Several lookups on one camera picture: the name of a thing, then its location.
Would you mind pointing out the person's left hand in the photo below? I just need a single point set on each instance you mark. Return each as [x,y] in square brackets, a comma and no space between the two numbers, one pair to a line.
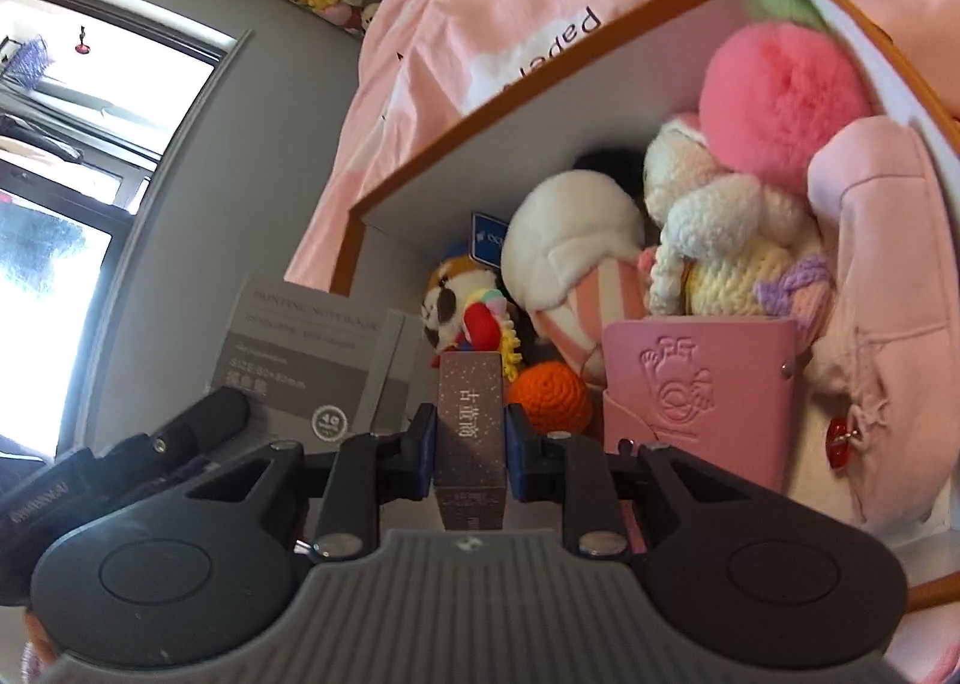
[39,652]

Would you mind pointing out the pink green pompom peach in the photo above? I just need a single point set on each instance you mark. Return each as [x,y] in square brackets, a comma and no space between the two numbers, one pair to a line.
[777,91]

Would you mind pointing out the orange cardboard box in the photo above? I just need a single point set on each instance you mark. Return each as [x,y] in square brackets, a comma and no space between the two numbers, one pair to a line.
[615,88]

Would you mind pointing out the small crowned figurine magnet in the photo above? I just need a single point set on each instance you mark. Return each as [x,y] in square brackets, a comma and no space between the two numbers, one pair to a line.
[488,327]

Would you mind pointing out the window frame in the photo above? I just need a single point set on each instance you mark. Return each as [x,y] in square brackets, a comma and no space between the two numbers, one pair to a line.
[96,95]

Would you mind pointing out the white crochet bunny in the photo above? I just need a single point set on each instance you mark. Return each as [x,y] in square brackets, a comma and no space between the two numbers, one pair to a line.
[729,245]

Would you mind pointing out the red panda sailor plush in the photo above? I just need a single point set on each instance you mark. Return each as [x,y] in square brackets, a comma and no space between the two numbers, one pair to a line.
[451,282]

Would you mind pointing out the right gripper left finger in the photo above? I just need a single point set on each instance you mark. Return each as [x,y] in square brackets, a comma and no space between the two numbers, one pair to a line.
[367,472]

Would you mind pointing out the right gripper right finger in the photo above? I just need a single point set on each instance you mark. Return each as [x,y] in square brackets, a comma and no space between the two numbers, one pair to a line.
[572,472]

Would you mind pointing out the crochet orange strawberry toy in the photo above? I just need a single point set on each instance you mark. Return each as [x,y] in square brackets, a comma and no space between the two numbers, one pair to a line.
[554,397]

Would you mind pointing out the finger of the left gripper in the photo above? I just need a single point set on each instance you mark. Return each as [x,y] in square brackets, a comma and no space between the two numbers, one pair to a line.
[80,487]

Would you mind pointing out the white ice cream plush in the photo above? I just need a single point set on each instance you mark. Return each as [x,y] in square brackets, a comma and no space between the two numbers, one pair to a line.
[571,261]

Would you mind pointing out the dark purple small box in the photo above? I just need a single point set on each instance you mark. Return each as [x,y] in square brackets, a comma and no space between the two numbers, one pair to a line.
[470,465]

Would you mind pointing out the pink fabric pouch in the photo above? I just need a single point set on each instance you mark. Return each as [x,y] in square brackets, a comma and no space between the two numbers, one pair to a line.
[877,429]

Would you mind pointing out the pink leather card holder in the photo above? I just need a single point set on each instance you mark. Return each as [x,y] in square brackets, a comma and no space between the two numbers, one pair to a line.
[720,388]

